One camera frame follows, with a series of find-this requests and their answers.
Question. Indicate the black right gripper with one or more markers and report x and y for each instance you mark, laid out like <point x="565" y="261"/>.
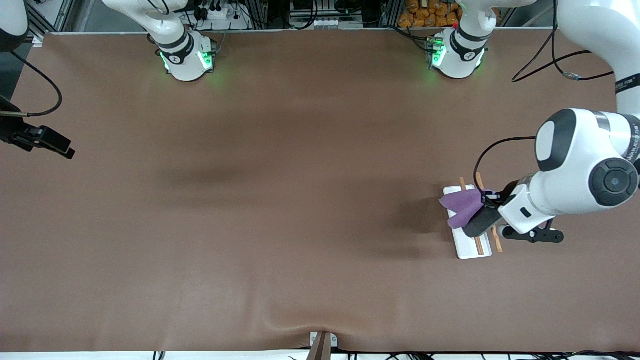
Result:
<point x="11" y="131"/>

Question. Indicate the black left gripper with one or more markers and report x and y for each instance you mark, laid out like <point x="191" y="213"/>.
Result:
<point x="481" y="222"/>

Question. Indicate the purple microfibre towel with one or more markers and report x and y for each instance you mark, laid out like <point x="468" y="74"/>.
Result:
<point x="462" y="202"/>

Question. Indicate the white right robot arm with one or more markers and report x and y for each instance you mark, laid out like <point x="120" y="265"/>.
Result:
<point x="180" y="45"/>

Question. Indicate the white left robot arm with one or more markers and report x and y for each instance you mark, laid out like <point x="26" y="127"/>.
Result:
<point x="575" y="165"/>

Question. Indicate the wooden rack rod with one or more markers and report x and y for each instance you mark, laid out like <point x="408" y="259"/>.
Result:
<point x="498" y="245"/>
<point x="479" y="246"/>

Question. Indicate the white towel rack base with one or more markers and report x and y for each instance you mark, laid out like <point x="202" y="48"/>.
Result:
<point x="467" y="247"/>

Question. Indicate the orange snack bag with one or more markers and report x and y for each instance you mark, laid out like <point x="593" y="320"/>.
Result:
<point x="425" y="15"/>

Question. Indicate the brown table cover mat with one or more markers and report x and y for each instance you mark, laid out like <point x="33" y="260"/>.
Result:
<point x="300" y="200"/>

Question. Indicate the white power strip with plugs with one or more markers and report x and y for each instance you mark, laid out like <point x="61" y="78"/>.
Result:
<point x="220" y="14"/>

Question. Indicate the white long power strip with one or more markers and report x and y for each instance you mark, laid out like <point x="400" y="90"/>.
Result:
<point x="325" y="22"/>

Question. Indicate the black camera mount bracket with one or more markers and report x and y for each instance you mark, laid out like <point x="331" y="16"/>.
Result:
<point x="535" y="236"/>

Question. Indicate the aluminium frame profile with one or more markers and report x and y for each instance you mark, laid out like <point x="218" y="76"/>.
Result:
<point x="65" y="12"/>

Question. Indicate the metal camera stand bracket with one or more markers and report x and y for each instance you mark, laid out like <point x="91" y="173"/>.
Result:
<point x="320" y="347"/>

